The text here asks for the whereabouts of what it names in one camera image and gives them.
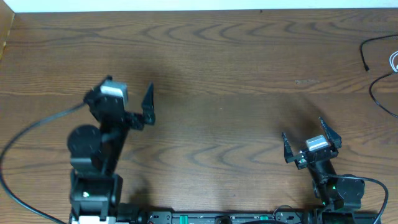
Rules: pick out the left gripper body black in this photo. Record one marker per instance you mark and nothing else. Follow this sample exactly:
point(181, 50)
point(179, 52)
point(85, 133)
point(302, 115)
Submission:
point(125, 115)

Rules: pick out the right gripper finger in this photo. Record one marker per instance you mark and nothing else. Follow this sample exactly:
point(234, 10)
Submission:
point(333, 137)
point(288, 154)

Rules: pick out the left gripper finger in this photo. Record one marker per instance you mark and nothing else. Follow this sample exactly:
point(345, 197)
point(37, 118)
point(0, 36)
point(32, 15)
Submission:
point(108, 77)
point(147, 104)

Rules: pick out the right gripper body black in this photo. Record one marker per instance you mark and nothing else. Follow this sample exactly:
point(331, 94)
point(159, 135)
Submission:
point(313, 154)

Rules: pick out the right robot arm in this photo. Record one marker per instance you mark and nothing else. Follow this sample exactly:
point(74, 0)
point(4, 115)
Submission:
point(340, 196)

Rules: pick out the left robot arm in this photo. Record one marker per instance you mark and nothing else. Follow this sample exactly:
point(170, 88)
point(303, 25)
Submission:
point(95, 193)

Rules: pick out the cardboard panel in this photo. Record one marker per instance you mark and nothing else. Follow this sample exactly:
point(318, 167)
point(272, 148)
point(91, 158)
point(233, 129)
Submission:
point(6, 20)

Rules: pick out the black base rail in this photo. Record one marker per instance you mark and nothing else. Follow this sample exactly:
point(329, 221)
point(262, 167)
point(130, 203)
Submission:
point(224, 218)

